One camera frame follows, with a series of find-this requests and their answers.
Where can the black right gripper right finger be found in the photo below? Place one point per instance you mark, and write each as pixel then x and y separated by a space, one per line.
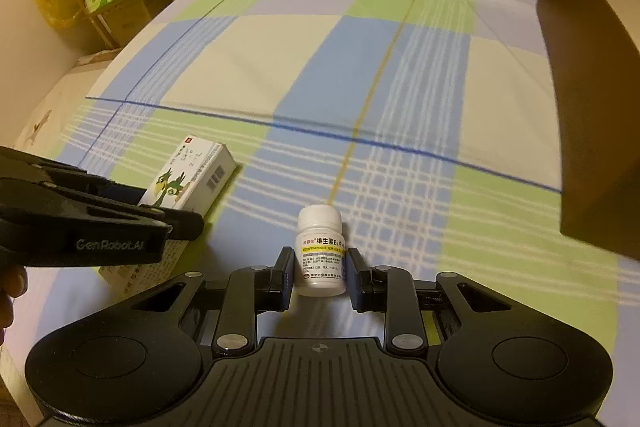
pixel 358 280

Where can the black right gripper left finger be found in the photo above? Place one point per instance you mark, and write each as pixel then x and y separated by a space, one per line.
pixel 281 282

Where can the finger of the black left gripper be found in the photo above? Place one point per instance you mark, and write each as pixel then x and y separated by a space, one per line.
pixel 170 219

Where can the white green ointment box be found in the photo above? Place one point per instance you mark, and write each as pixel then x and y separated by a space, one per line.
pixel 191 180

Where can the white medicine bottle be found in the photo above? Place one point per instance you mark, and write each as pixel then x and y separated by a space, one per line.
pixel 320 250

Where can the person left hand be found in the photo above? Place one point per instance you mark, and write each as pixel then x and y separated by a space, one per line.
pixel 13 285

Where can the beige embroidered blanket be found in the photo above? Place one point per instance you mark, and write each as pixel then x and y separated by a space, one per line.
pixel 51 115

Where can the checked bed sheet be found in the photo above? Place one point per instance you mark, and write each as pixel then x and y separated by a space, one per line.
pixel 428 124

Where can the brown white storage box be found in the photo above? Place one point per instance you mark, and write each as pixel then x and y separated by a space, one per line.
pixel 593 50

